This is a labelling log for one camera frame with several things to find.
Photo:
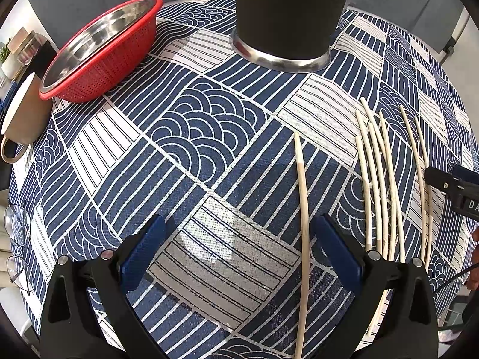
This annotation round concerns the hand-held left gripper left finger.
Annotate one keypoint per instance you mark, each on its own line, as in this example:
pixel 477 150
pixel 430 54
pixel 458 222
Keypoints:
pixel 144 247

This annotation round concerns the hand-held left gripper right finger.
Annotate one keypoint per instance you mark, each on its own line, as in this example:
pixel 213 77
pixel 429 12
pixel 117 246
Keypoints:
pixel 338 251

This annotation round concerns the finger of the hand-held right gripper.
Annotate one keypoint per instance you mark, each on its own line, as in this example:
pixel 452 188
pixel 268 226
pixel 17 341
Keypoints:
pixel 441 183

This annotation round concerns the light wooden chopstick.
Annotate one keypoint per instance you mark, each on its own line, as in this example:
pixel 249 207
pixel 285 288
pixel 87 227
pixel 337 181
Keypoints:
pixel 304 202

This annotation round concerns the bunch of wooden chopsticks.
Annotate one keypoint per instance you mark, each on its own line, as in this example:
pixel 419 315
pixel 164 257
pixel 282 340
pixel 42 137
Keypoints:
pixel 364 194

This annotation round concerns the black cup with steel base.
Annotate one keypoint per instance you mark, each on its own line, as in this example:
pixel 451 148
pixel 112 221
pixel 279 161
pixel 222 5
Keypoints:
pixel 292 7

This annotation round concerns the person's right hand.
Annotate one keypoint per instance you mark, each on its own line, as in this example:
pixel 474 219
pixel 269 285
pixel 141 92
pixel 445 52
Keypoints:
pixel 475 269

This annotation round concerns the thin-framed eyeglasses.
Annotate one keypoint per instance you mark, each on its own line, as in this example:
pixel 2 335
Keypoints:
pixel 17 224

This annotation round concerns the blue white patterned tablecloth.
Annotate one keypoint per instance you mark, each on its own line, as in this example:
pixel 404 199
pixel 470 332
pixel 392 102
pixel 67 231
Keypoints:
pixel 209 127

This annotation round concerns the white stand with black clamp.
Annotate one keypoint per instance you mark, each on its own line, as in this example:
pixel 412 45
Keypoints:
pixel 458 30

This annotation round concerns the beige ceramic mug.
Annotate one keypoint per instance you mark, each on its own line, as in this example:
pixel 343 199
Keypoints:
pixel 30 119

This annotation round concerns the red colander with steel bowl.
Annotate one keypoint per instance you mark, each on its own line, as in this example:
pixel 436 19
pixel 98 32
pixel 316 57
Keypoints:
pixel 112 71

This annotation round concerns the dark side cabinet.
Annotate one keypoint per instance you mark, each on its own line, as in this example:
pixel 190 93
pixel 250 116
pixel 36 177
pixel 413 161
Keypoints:
pixel 48 54

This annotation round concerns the stainless steel bowl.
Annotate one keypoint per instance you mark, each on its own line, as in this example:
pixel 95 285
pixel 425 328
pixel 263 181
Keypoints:
pixel 101 30

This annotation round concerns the row of small shelf containers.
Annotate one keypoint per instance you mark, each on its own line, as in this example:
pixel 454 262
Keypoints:
pixel 24 45

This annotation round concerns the potted green plant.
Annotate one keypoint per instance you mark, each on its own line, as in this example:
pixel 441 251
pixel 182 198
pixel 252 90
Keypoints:
pixel 4 54

